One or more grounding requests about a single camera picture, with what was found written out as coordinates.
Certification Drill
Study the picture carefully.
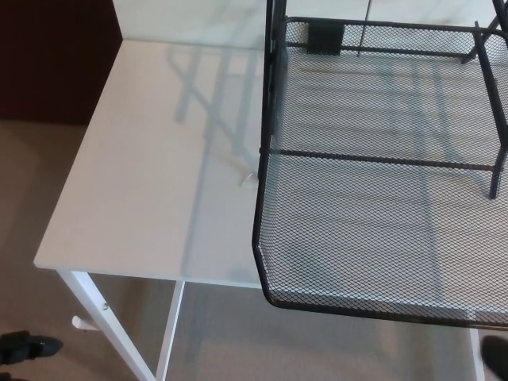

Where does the black mesh file tray layer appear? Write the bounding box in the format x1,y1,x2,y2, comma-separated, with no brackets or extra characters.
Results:
250,15,508,331

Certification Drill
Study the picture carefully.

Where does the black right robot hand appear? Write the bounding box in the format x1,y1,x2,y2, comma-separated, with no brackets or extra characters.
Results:
481,335,508,381

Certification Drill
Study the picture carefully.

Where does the dark brown wooden panel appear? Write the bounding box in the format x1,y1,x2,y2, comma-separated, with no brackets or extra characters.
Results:
0,0,125,128

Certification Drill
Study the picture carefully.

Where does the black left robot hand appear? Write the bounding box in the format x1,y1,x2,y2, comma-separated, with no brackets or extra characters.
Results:
0,330,64,367

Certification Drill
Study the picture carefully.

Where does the white metal table leg frame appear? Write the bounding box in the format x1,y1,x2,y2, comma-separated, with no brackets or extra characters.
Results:
469,325,487,381
55,269,186,381

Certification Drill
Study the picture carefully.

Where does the white peg on table leg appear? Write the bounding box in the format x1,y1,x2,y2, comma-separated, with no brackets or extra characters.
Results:
71,315,97,331

